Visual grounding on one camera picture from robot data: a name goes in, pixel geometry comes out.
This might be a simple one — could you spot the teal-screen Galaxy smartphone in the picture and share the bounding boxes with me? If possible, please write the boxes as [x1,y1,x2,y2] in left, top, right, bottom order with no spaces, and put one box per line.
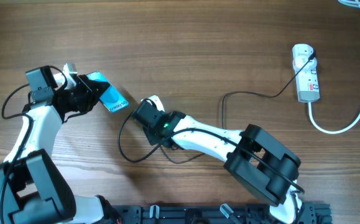
[87,71,129,113]

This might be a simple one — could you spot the black USB charging cable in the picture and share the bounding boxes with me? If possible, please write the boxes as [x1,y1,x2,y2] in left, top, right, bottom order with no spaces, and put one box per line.
[159,50,317,165]

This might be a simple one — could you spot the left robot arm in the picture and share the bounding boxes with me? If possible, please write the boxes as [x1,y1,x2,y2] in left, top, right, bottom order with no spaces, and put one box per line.
[0,64,110,223]

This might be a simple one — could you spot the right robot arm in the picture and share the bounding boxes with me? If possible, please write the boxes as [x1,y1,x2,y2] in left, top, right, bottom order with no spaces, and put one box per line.
[131,99,304,223]

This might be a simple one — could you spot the white USB charger plug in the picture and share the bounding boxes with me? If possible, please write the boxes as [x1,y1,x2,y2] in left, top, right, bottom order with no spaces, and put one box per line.
[293,54,317,72]

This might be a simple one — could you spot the white power strip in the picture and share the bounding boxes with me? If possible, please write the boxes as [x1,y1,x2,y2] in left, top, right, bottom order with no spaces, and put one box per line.
[292,44,320,103]

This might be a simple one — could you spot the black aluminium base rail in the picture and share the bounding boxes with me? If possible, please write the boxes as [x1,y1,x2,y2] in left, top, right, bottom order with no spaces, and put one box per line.
[115,202,333,224]

